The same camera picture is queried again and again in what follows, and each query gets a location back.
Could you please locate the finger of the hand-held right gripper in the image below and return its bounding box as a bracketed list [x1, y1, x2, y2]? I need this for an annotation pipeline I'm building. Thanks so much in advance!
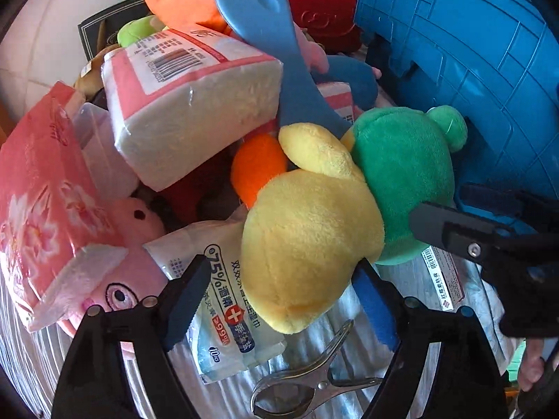
[409, 202, 518, 267]
[454, 183, 559, 235]

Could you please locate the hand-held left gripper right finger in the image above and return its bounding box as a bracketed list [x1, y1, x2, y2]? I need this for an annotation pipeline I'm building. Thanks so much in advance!
[353, 261, 511, 419]

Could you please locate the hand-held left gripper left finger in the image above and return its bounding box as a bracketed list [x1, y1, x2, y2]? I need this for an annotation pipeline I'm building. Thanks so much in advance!
[51, 254, 212, 419]

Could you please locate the green frog plush toy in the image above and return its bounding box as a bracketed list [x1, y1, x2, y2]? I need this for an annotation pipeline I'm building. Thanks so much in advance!
[349, 105, 469, 267]

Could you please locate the yellow plush toy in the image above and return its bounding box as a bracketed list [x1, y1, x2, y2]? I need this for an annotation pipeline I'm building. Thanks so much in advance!
[241, 123, 386, 335]

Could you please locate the blue plastic storage bin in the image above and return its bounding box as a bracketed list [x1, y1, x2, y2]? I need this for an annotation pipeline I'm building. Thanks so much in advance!
[353, 0, 559, 228]

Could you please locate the person's right hand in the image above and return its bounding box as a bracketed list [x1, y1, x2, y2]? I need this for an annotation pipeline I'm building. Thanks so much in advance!
[519, 338, 547, 394]

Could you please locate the white blue wipes pack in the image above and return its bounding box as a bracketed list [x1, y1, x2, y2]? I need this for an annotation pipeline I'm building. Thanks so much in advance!
[144, 218, 289, 385]

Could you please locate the long white pink box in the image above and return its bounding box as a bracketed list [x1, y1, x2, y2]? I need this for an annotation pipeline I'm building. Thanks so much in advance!
[421, 247, 466, 313]

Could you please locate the pink pig plush teal body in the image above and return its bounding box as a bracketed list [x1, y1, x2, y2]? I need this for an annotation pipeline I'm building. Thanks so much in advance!
[57, 244, 171, 354]

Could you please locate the silver metal spring clip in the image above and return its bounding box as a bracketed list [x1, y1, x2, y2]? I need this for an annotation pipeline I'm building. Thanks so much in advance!
[250, 319, 385, 419]

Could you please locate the pink plush toy black eye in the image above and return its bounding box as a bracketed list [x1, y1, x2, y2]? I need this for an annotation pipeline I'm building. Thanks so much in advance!
[109, 196, 167, 245]

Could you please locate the red plush toy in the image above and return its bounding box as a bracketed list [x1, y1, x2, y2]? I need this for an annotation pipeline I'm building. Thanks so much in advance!
[159, 157, 237, 228]

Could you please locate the orange round plush toy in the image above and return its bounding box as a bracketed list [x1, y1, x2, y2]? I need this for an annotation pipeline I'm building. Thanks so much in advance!
[231, 134, 289, 208]

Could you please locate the pink flower print tissue pack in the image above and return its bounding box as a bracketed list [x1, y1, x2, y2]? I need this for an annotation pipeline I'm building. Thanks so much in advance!
[0, 82, 129, 332]

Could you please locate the small pink white tissue pack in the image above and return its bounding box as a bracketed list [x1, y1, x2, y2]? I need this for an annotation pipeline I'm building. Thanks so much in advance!
[317, 81, 354, 127]

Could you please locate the blue plush toy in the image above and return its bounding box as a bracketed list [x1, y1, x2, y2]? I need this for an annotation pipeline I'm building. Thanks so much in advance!
[323, 54, 380, 112]

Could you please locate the white tissue pack pink label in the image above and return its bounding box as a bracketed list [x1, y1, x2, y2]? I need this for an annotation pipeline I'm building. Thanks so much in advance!
[101, 28, 284, 192]

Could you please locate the clear plastic box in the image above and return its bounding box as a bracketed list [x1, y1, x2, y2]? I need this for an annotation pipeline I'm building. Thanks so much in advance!
[72, 102, 136, 197]

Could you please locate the brown bear plush toy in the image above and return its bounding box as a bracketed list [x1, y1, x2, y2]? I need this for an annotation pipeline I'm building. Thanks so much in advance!
[72, 46, 118, 97]

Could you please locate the red toy suitcase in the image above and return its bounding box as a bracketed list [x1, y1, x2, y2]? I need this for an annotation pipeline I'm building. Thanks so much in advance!
[238, 0, 365, 53]

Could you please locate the blue plastic rice paddle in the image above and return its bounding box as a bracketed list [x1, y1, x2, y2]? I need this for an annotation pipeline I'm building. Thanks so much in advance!
[215, 0, 350, 140]

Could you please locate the light green plush toy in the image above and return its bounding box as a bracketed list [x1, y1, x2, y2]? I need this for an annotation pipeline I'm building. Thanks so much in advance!
[117, 15, 164, 49]

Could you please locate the black gift box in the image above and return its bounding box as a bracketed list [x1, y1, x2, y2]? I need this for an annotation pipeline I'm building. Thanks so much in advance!
[78, 0, 151, 59]

